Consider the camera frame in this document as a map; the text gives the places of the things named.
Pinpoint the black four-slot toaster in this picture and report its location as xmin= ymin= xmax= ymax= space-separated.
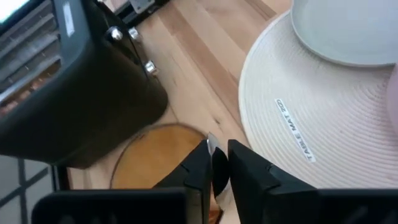
xmin=0 ymin=0 xmax=169 ymax=169

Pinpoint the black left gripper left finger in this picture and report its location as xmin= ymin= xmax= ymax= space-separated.
xmin=30 ymin=139 xmax=213 ymax=224

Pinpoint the amber plastic cup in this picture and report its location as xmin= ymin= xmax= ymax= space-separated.
xmin=109 ymin=123 xmax=223 ymax=224

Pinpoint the grey-green plate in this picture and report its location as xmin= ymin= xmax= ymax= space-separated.
xmin=290 ymin=0 xmax=398 ymax=68

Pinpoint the round white woven placemat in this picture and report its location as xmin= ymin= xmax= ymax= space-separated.
xmin=238 ymin=11 xmax=398 ymax=190

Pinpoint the brown toast slice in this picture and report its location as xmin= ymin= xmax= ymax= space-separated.
xmin=0 ymin=67 xmax=62 ymax=118

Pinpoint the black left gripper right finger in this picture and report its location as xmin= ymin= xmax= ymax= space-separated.
xmin=228 ymin=139 xmax=398 ymax=224

